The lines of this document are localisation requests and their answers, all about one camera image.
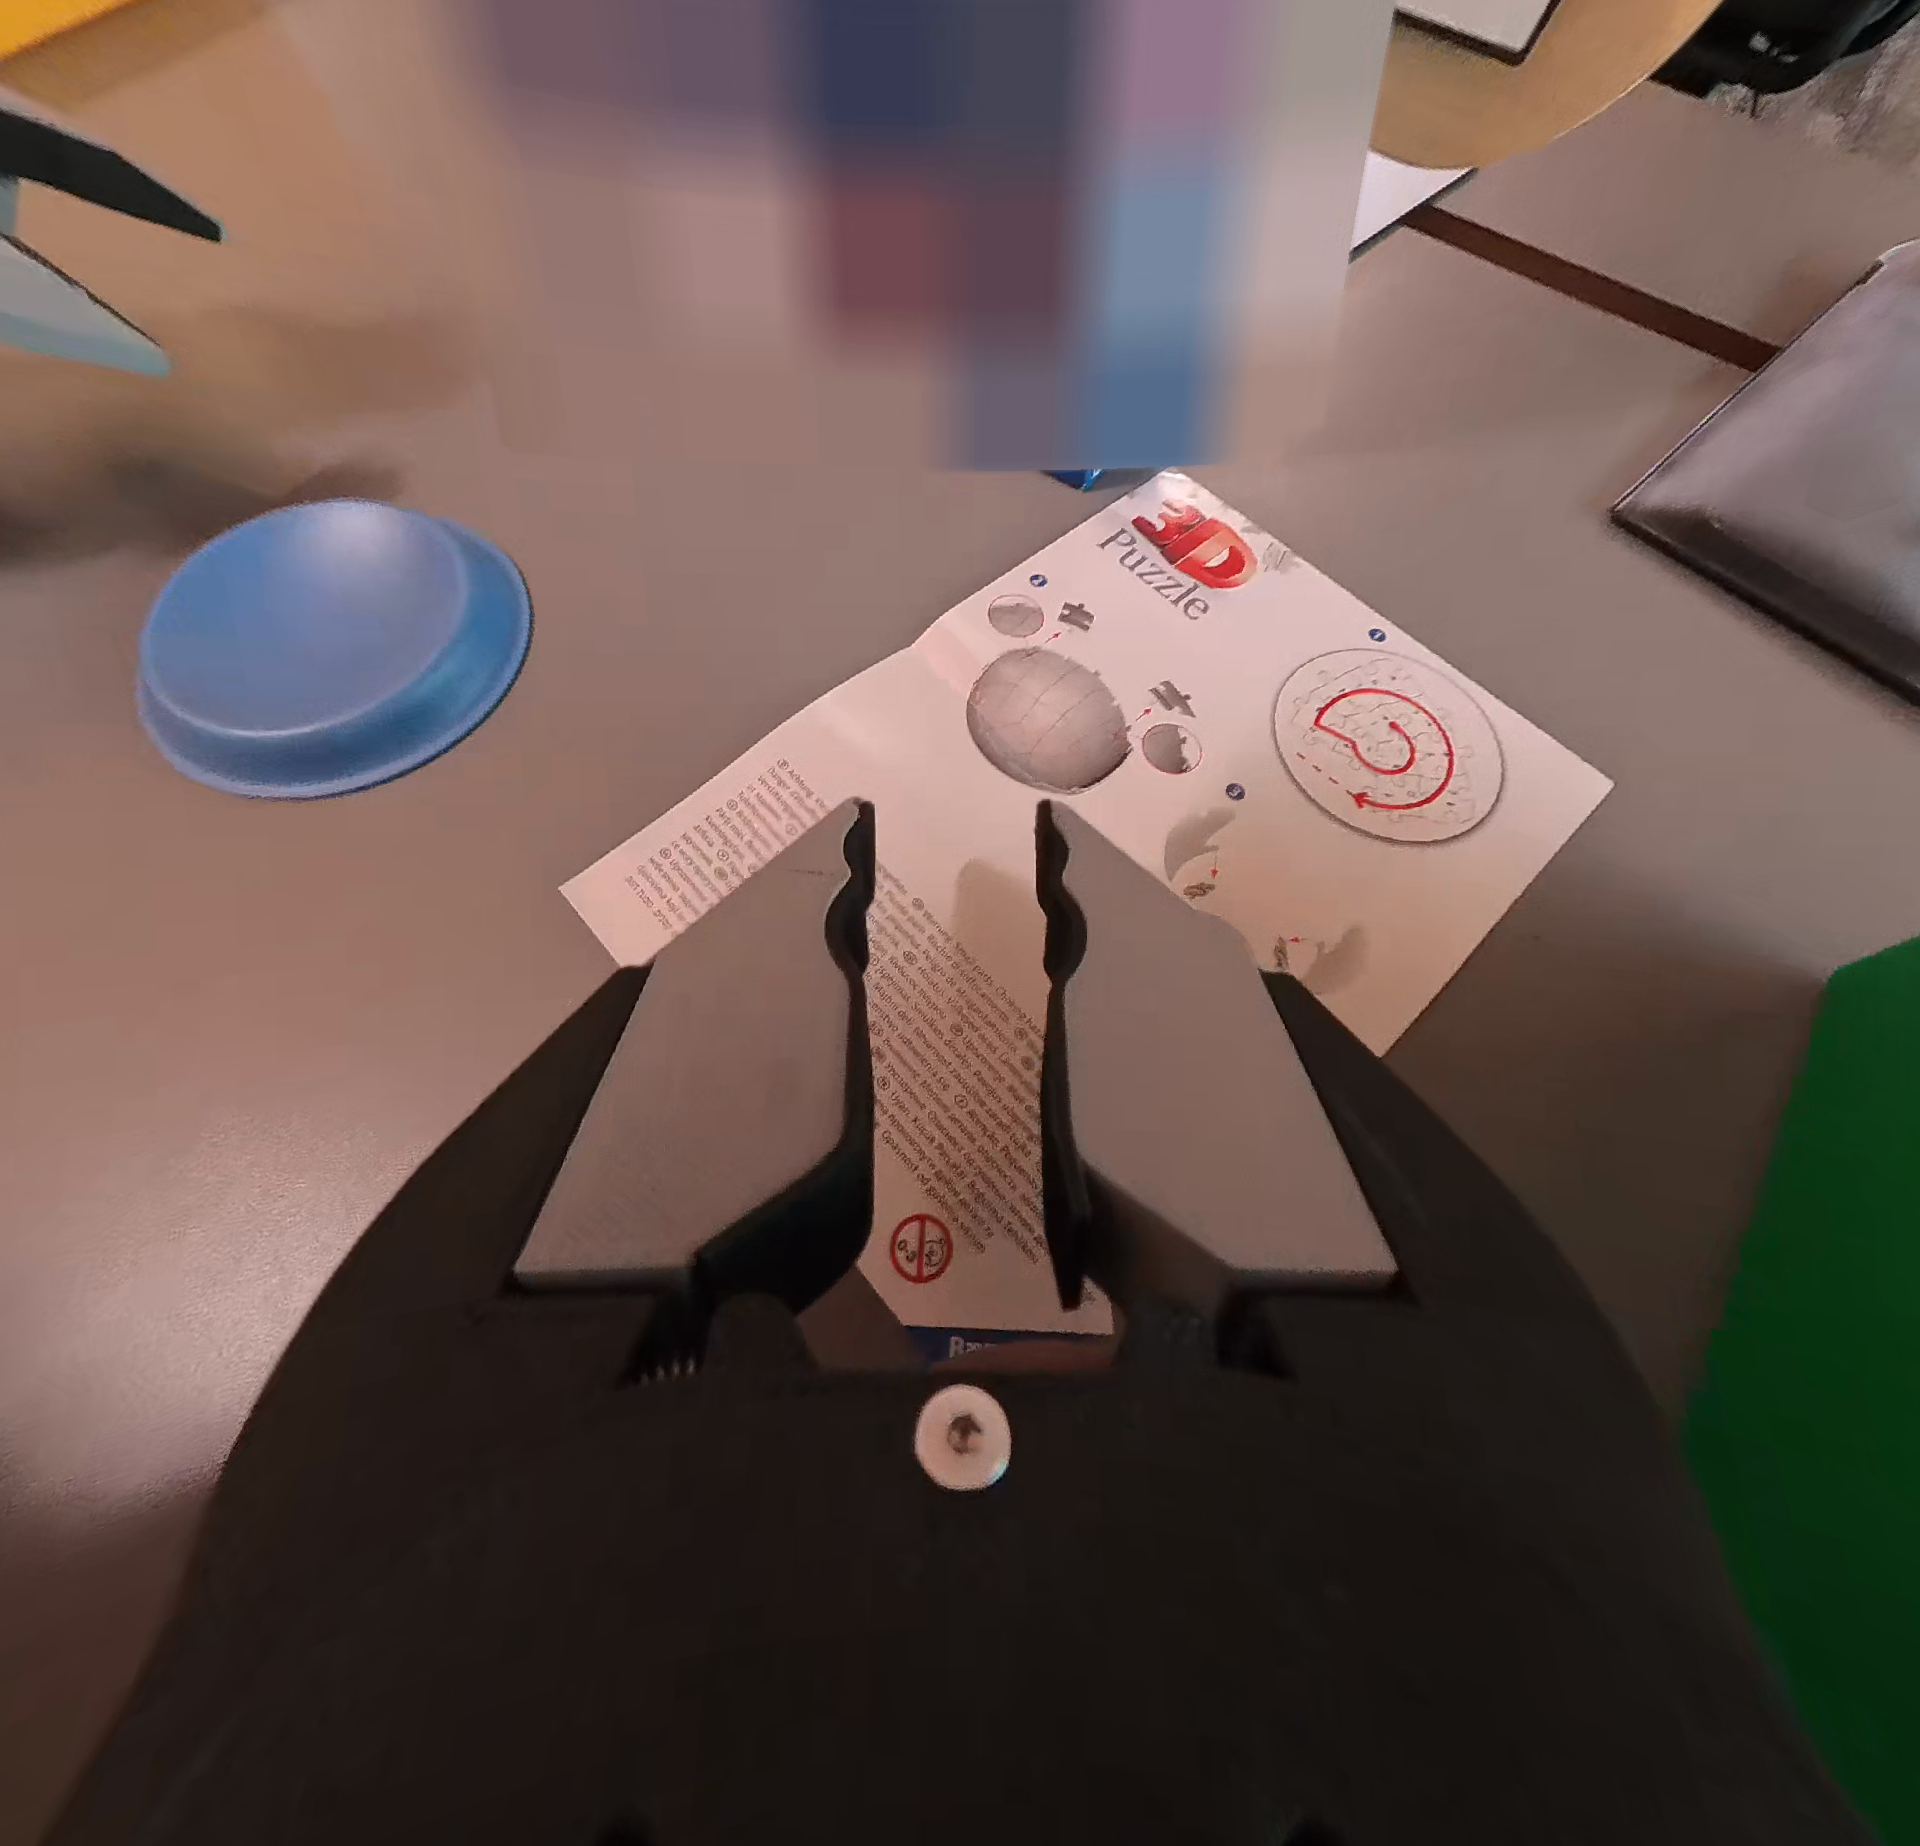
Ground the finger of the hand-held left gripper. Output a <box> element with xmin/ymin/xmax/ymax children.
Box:
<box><xmin>0</xmin><ymin>232</ymin><xmax>174</xmax><ymax>379</ymax></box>
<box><xmin>0</xmin><ymin>91</ymin><xmax>224</xmax><ymax>246</ymax></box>

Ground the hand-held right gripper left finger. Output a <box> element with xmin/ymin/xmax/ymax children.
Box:
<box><xmin>510</xmin><ymin>799</ymin><xmax>879</xmax><ymax>1317</ymax></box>

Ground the green plastic bin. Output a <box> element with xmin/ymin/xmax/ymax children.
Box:
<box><xmin>1679</xmin><ymin>939</ymin><xmax>1920</xmax><ymax>1835</ymax></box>

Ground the light wooden table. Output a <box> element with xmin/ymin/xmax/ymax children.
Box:
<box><xmin>1363</xmin><ymin>0</ymin><xmax>1818</xmax><ymax>169</ymax></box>

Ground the blue plastic puzzle stand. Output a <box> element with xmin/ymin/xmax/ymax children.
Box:
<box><xmin>134</xmin><ymin>499</ymin><xmax>534</xmax><ymax>802</ymax></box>

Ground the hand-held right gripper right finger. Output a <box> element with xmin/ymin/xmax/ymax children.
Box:
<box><xmin>1034</xmin><ymin>800</ymin><xmax>1403</xmax><ymax>1317</ymax></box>

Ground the white puzzle instruction leaflet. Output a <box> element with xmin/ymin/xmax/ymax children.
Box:
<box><xmin>557</xmin><ymin>468</ymin><xmax>1617</xmax><ymax>1338</ymax></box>

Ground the black leather pouch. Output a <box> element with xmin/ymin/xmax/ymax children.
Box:
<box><xmin>1608</xmin><ymin>241</ymin><xmax>1920</xmax><ymax>708</ymax></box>

